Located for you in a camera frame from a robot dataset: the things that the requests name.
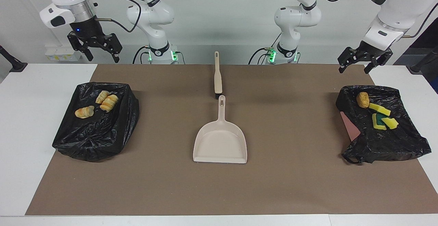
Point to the brown paper table mat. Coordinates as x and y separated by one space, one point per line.
191 185

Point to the dark background panel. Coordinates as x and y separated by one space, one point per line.
421 37

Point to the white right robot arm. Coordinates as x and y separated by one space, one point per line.
150 17

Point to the black stand with base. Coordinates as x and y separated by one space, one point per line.
12 63
424 61

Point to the white socket box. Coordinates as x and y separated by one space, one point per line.
54 53

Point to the yellow green sponge piece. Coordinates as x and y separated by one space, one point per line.
378 123
390 122
379 109

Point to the pink box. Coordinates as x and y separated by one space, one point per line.
350 126

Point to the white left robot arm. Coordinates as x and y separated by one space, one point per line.
297 17

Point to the beige plastic dustpan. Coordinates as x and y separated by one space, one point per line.
219 143

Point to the orange striped croissant piece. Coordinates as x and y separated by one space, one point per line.
84 112
109 103

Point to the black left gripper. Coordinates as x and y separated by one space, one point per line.
371 50

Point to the pale pastry piece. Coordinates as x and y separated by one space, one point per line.
102 96

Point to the black plastic trash bag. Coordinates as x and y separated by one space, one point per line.
383 143
95 133

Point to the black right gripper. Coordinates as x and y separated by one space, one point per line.
87 29

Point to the beige hand brush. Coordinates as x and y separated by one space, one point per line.
218 78

